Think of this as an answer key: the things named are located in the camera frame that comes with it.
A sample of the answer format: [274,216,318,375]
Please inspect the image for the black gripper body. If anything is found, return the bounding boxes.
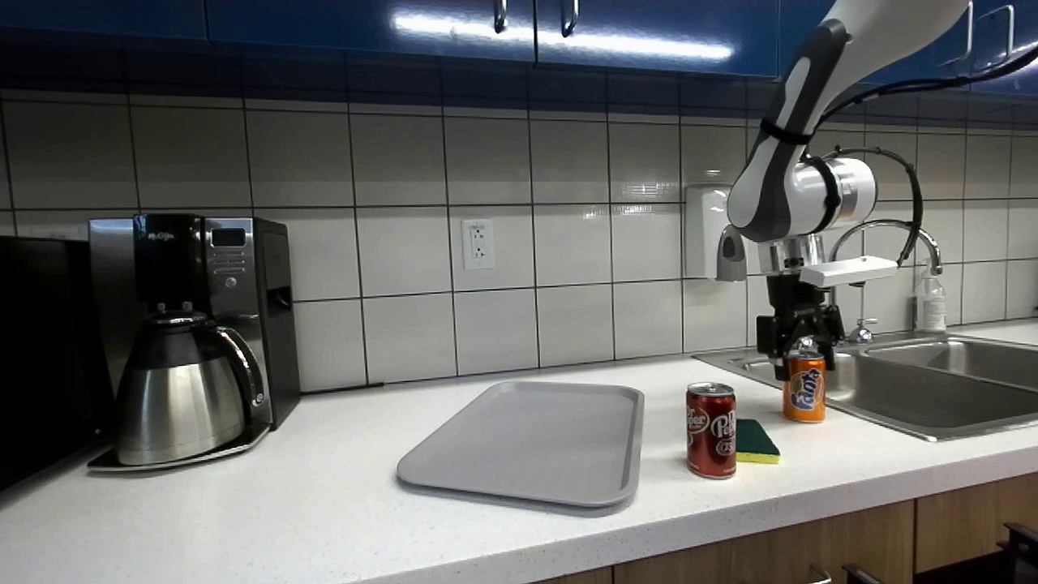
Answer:
[765,275,838,357]

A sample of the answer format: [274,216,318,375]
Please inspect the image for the orange soda can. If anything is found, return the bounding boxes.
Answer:
[783,337,827,421]

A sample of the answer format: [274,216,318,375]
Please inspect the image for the red Dr Pepper can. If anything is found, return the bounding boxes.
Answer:
[686,382,737,481]

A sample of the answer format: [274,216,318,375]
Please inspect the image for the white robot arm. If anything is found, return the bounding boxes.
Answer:
[728,0,966,378]

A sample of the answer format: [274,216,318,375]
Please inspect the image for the grey plastic tray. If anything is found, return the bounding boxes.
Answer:
[397,378,645,513]

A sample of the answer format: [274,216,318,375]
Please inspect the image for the chrome gooseneck faucet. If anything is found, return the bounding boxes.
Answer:
[832,216,944,335]

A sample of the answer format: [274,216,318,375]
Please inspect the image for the green yellow sponge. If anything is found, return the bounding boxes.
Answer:
[737,418,783,462]

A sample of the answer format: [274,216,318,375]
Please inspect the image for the clear soap pump bottle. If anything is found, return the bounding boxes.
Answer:
[914,273,948,335]

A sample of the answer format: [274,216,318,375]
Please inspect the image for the stainless steel double sink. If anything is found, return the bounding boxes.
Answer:
[702,331,1038,443]

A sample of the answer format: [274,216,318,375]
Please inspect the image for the wooden lower cabinets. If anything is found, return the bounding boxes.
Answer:
[544,472,1038,584]

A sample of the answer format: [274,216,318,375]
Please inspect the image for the black coffee maker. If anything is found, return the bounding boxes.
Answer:
[89,214,299,472]

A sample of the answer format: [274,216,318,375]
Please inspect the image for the steel coffee carafe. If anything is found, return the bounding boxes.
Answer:
[113,314,269,466]

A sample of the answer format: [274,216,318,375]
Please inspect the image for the black microwave oven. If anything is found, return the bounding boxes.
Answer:
[0,236,113,485]

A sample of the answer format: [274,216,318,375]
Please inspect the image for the blue upper cabinets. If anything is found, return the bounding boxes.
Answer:
[0,0,1035,85]

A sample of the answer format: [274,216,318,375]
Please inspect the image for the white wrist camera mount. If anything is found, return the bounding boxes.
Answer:
[797,255,900,287]

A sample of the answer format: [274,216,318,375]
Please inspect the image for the white wall soap dispenser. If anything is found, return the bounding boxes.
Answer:
[686,187,745,283]

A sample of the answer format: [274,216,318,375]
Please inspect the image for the white wall power outlet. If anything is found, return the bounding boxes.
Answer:
[465,221,498,270]

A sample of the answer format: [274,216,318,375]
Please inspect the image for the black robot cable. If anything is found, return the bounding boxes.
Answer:
[820,42,1038,273]

